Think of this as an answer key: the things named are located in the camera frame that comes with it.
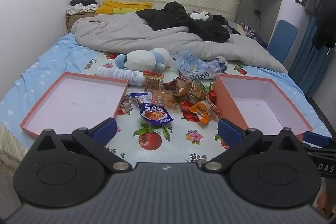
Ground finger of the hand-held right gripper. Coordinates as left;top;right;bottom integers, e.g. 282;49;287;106
302;132;336;159

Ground brown clear snack packet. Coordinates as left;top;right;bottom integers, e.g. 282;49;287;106
173;78;195;98

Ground purple patterned cloth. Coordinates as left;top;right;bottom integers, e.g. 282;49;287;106
241;23;269;47

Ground black clothing pile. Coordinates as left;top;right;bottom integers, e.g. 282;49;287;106
136;1;231;43

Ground green label snack packet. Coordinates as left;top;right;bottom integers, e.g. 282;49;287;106
191;74;211;102

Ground pink box lid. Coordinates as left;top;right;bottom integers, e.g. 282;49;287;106
20;71;129;138

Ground white blue plush toy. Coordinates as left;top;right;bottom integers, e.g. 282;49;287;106
115;48;177;70

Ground floral printed mat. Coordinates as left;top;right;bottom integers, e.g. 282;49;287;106
81;52;252;164

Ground blue clear snack packet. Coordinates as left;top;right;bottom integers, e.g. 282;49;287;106
130;92;151;106

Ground orange cracker packet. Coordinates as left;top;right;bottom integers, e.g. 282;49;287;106
147;89;182;110

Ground cream lace bed skirt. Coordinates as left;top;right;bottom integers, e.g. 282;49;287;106
0;124;28;160

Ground grey duvet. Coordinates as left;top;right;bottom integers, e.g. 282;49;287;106
71;12;289;75

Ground white plastic bottle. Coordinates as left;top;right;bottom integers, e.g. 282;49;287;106
97;67;146;86

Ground blue printed snack packet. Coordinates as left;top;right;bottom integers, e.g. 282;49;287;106
139;103;174;125

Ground red label clear snack packet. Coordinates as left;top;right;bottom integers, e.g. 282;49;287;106
143;70;165;90

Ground blue white plastic bag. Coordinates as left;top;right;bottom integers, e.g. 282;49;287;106
175;49;228;81

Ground white folded clothes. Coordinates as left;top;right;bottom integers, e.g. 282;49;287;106
66;3;100;14

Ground pink cardboard box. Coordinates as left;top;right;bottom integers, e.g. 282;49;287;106
213;73;313;142

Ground orange snack packet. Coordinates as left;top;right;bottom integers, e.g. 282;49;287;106
188;99;220;124

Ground blue star bedsheet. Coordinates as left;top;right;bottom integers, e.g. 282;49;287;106
0;32;332;140

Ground yellow cloth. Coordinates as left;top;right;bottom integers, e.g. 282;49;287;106
94;0;153;16

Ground blue padded chair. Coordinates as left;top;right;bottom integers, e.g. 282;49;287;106
267;20;298;64

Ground brown cardboard box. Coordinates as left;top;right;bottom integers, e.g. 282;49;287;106
65;10;97;33

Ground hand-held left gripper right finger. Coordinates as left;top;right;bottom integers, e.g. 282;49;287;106
203;118;306;173

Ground hanging black garment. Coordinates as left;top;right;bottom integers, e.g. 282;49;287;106
312;0;336;51

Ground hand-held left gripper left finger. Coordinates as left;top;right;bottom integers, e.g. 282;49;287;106
34;118;131;173

